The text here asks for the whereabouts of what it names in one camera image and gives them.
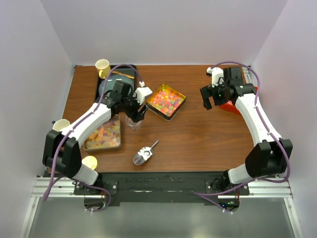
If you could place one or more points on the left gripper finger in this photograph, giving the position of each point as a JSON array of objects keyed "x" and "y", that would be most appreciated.
[
  {"x": 134, "y": 116},
  {"x": 140, "y": 115}
]

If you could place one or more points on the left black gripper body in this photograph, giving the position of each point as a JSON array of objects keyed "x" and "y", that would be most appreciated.
[{"x": 130, "y": 104}]

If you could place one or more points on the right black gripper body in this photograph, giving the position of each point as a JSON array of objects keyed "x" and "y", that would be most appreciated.
[{"x": 219, "y": 94}]

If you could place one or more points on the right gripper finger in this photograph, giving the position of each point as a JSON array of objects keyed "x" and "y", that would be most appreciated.
[
  {"x": 202, "y": 91},
  {"x": 207, "y": 104}
]

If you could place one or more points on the clear plastic jar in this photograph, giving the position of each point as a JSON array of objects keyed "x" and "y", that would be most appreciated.
[{"x": 133, "y": 125}]

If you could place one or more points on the gold tin of gummy candies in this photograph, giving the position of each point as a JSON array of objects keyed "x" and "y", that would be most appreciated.
[{"x": 166, "y": 102}]

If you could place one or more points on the silver tin of popsicle candies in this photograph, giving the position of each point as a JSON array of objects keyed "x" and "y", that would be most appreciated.
[{"x": 106, "y": 137}]

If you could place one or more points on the metal candy scoop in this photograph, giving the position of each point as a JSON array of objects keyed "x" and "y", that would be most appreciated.
[{"x": 144, "y": 154}]

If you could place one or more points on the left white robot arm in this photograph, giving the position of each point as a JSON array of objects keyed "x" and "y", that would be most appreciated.
[{"x": 62, "y": 148}]

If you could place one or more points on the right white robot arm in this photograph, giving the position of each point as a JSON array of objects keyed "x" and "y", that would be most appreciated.
[{"x": 271, "y": 153}]

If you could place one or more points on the orange box of lollipops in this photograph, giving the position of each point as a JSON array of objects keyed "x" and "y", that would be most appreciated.
[{"x": 231, "y": 105}]

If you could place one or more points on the blue-grey plate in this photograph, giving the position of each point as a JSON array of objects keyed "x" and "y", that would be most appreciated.
[{"x": 111, "y": 81}]

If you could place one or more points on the black serving tray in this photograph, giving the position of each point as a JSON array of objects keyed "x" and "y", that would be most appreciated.
[{"x": 123, "y": 69}]

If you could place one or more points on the yellow mug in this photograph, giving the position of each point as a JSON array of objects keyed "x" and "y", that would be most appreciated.
[{"x": 103, "y": 68}]

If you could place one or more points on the dark green paper cup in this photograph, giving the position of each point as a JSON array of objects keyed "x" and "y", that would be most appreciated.
[{"x": 61, "y": 125}]

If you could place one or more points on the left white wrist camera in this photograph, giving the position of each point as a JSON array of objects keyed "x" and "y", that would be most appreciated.
[{"x": 142, "y": 93}]

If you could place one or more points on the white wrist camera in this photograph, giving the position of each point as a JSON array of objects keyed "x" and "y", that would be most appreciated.
[
  {"x": 142, "y": 93},
  {"x": 216, "y": 75}
]

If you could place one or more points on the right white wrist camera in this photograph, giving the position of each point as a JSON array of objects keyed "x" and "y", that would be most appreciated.
[{"x": 216, "y": 75}]

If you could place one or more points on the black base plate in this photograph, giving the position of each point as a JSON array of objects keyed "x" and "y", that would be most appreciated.
[{"x": 171, "y": 187}]

